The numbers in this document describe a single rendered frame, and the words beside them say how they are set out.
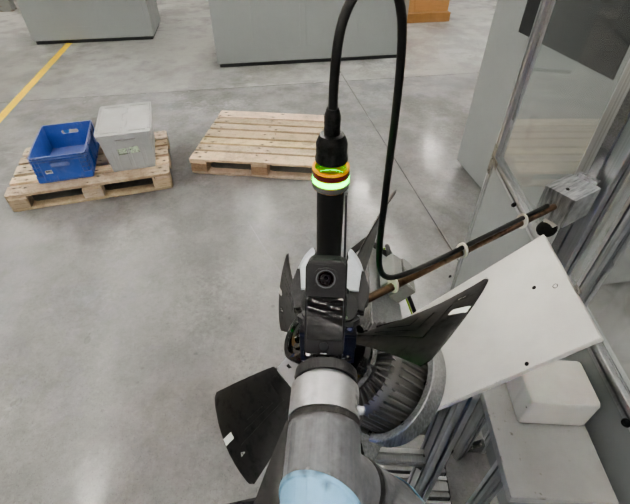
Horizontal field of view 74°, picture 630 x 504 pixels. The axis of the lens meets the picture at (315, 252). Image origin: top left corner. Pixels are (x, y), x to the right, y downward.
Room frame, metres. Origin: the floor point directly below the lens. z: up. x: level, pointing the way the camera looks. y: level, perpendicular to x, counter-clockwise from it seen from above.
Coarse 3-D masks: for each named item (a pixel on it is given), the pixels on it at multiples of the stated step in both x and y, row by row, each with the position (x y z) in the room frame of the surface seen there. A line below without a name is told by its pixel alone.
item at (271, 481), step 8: (280, 440) 0.32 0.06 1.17; (280, 448) 0.31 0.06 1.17; (272, 456) 0.30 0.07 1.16; (280, 456) 0.30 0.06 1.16; (272, 464) 0.29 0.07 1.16; (280, 464) 0.29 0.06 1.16; (272, 472) 0.28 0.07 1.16; (280, 472) 0.27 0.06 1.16; (264, 480) 0.27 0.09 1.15; (272, 480) 0.26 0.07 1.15; (280, 480) 0.26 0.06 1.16; (264, 488) 0.25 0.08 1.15; (272, 488) 0.25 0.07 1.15; (256, 496) 0.25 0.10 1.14; (264, 496) 0.24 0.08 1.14; (272, 496) 0.24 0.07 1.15
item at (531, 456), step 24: (504, 384) 0.61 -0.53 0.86; (504, 408) 0.54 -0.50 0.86; (504, 432) 0.48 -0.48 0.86; (528, 432) 0.48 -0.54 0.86; (552, 432) 0.48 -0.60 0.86; (576, 432) 0.48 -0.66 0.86; (504, 456) 0.42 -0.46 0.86; (528, 456) 0.42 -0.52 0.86; (552, 456) 0.42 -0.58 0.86; (576, 456) 0.42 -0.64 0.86; (504, 480) 0.37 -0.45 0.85; (528, 480) 0.37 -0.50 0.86; (552, 480) 0.37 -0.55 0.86; (576, 480) 0.37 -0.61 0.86; (600, 480) 0.37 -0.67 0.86
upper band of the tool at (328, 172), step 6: (348, 162) 0.43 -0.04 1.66; (312, 168) 0.42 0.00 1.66; (318, 168) 0.44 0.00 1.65; (324, 168) 0.44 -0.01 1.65; (330, 168) 0.44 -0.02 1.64; (336, 168) 0.44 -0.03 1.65; (342, 168) 0.44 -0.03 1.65; (348, 168) 0.41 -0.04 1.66; (318, 174) 0.40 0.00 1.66; (324, 174) 0.40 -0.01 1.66; (330, 174) 0.40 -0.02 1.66; (336, 174) 0.40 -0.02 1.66; (342, 174) 0.40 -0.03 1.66; (318, 192) 0.40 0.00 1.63
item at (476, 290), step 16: (480, 288) 0.44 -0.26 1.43; (448, 304) 0.44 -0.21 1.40; (464, 304) 0.41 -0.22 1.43; (400, 320) 0.46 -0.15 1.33; (416, 320) 0.42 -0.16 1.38; (432, 320) 0.40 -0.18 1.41; (448, 320) 0.38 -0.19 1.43; (368, 336) 0.43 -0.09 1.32; (384, 336) 0.41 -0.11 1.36; (400, 336) 0.39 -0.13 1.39; (416, 336) 0.37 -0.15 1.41; (432, 336) 0.35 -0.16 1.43; (448, 336) 0.34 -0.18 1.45; (400, 352) 0.34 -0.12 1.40; (416, 352) 0.33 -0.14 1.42; (432, 352) 0.32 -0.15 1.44
